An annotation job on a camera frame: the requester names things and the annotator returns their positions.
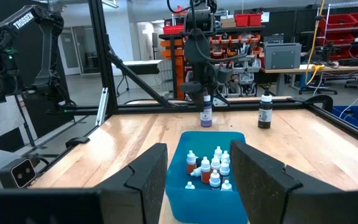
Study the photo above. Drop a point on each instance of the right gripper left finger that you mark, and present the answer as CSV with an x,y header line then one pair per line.
x,y
73,205

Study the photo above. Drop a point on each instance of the small orange bottle white label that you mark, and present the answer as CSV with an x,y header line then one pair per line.
x,y
191,155

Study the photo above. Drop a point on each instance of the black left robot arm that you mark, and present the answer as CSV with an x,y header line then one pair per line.
x,y
197,46

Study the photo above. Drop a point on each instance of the grey metal box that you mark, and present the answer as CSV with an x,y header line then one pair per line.
x,y
283,56

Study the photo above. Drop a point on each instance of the blue plastic bin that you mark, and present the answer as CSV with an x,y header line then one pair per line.
x,y
204,205

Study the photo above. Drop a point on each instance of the shelving with red bins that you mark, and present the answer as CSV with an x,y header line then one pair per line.
x,y
340,21

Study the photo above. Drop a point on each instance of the cardboard box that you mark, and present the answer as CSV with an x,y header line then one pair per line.
x,y
228,22

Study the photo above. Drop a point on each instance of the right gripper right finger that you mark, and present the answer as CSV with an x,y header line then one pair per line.
x,y
291,205

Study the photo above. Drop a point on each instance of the large purple food coloring bottle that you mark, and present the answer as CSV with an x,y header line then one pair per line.
x,y
206,118

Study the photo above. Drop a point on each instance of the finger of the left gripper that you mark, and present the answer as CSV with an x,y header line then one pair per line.
x,y
193,87
213,84

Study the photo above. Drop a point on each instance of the small white-capped dropper bottle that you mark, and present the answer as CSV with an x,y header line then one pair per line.
x,y
218,152
196,172

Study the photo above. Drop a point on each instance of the silver aluminium bracket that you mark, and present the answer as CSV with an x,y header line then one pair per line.
x,y
102,107

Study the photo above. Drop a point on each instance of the white side table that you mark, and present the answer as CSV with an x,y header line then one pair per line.
x,y
141,63

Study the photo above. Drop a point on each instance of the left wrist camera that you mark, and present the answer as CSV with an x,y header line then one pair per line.
x,y
224,75

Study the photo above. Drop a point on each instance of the large black food coloring bottle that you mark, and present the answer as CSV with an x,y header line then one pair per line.
x,y
265,119

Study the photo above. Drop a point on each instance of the small brown dropper bottle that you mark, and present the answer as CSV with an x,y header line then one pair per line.
x,y
224,169

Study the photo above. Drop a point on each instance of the wooden workbench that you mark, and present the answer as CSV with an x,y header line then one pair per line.
x,y
346,68

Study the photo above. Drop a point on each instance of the blue floor storage bin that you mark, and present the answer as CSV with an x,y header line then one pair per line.
x,y
353,124

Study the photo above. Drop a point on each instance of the red storage bin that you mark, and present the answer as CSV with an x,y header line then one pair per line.
x,y
255,19
241,20
172,29

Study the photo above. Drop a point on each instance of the orange parts bin rack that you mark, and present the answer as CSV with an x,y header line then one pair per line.
x,y
179,71

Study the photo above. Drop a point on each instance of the black table-level camera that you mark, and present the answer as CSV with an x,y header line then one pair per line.
x,y
20,172

